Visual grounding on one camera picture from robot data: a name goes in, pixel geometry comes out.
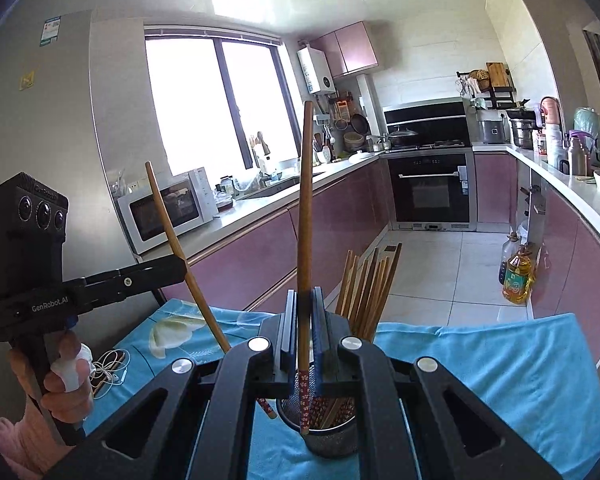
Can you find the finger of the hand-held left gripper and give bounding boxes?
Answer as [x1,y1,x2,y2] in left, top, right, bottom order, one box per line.
[87,256,189,309]

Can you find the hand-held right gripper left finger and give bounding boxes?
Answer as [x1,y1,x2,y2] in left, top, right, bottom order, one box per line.
[42,289,299,480]

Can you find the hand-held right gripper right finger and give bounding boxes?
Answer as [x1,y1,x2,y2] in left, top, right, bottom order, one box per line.
[312,287,563,480]

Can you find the patterned wooden chopstick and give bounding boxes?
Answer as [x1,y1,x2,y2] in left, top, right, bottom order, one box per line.
[145,161,277,423]
[296,101,316,436]

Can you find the bunch of wooden chopsticks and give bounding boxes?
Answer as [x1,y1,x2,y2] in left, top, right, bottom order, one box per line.
[310,242,403,431]

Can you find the black mesh utensil holder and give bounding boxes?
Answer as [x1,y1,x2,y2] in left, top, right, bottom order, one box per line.
[276,394,359,459]

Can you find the person's left forearm pink sleeve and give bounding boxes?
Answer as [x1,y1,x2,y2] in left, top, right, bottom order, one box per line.
[0,402,76,477]

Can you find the person's left hand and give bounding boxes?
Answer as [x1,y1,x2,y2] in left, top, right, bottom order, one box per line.
[7,332,94,429]

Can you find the white microwave oven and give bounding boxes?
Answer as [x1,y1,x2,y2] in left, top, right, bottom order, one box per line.
[116,166,220,256]

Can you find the long pink base cabinets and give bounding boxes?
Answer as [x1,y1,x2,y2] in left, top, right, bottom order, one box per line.
[140,156,397,314]

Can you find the silver refrigerator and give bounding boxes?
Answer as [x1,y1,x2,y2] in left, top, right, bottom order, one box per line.
[0,9,180,413]

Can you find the kitchen faucet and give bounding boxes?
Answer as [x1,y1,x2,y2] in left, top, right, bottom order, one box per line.
[250,131,274,182]

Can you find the dark framed kitchen window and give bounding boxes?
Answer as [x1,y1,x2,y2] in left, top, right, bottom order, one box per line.
[144,25,304,182]

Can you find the blue floral tablecloth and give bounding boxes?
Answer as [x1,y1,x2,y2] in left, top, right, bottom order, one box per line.
[82,297,600,480]

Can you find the black built-in oven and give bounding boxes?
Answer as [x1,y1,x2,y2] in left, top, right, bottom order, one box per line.
[386,151,477,227]

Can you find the yellow cooking oil bottle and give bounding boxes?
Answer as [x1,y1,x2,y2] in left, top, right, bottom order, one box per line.
[502,242,536,305]

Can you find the green energy label sticker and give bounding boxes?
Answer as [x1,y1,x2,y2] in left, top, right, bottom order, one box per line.
[42,17,62,46]

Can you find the black wok with lid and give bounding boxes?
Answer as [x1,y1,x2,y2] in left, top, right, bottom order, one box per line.
[387,126,420,149]

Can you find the black range hood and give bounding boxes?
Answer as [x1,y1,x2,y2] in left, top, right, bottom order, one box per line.
[382,99,469,142]

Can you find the curved pink base cabinets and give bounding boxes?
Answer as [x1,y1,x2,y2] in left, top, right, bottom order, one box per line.
[472,150,600,367]

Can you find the silver rice cooker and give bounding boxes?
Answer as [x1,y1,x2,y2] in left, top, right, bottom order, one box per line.
[479,110,511,145]

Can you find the stainless steel pot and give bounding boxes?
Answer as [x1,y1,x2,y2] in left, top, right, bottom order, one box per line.
[510,117,536,150]

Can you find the white plastic bottle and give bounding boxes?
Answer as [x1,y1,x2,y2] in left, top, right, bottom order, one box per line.
[545,125,566,171]

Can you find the black countertop rack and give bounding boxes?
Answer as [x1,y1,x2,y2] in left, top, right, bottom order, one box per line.
[456,62,517,110]

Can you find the steel thermos purple lid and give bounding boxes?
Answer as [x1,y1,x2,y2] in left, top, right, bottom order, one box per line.
[567,130,589,177]

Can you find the wooden cutting board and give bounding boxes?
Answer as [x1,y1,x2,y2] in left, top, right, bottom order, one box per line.
[486,62,509,89]

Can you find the pink kettle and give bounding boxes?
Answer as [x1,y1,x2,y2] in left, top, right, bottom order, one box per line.
[540,96,562,129]

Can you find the green plastic bag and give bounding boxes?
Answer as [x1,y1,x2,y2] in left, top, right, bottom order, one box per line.
[574,106,600,167]

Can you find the white earphone cable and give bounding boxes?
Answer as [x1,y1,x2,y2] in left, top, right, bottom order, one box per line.
[87,349,131,401]

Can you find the white wall water heater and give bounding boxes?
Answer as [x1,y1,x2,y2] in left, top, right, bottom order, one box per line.
[297,46,336,95]

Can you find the pink wall cabinet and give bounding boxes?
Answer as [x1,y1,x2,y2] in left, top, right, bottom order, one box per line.
[310,21,380,79]

